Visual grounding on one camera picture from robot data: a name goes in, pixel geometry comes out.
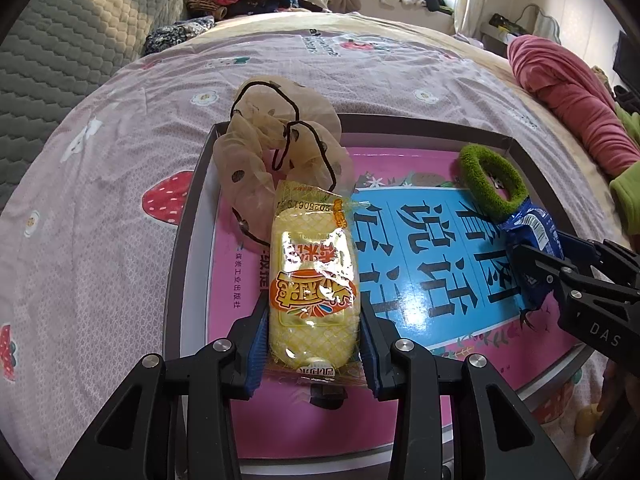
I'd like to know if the dark floral cloth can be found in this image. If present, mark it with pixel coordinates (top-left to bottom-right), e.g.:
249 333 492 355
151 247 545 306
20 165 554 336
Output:
144 16 216 56

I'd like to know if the white metal frame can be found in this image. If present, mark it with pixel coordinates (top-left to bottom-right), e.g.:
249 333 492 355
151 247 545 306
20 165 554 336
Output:
520 4 561 41

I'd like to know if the green fleece cloth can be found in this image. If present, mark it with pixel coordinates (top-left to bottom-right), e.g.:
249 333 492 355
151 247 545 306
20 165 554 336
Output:
610 105 640 236

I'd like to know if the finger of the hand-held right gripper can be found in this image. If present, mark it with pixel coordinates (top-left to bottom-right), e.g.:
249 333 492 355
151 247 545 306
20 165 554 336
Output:
552 232 640 273
507 242 576 311

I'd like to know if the white side table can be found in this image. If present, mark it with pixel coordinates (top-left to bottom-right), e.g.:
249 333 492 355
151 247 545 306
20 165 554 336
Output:
480 12 521 56

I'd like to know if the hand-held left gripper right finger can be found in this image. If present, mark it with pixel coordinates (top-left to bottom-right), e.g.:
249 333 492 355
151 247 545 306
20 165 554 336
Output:
359 305 576 480

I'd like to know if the grey quilted headboard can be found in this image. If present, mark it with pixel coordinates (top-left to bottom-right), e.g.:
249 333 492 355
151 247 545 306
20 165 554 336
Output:
0 0 183 211

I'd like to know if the beige sheer scrunchie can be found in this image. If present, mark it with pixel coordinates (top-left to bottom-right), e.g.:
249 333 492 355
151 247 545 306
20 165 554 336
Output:
214 76 355 251

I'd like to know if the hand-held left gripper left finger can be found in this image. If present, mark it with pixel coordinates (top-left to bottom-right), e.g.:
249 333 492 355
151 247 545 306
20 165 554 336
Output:
57 305 271 480

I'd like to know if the blue cookie packet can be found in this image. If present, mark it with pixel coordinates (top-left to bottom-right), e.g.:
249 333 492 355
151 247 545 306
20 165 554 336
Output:
501 200 576 311

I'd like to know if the yellow cake packet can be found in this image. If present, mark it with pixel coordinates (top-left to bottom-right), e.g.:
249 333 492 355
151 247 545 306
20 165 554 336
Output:
265 180 363 386

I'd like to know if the shallow grey printed box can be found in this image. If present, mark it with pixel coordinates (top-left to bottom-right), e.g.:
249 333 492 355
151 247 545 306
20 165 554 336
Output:
162 112 598 461

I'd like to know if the green fuzzy scrunchie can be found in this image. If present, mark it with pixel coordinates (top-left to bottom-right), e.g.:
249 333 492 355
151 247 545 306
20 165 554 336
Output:
459 143 531 221

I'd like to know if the black television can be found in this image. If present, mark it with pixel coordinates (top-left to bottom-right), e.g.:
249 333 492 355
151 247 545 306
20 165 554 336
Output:
612 30 640 93

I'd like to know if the pink quilt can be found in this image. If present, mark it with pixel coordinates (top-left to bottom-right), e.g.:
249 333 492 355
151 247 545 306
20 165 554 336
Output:
507 34 640 176

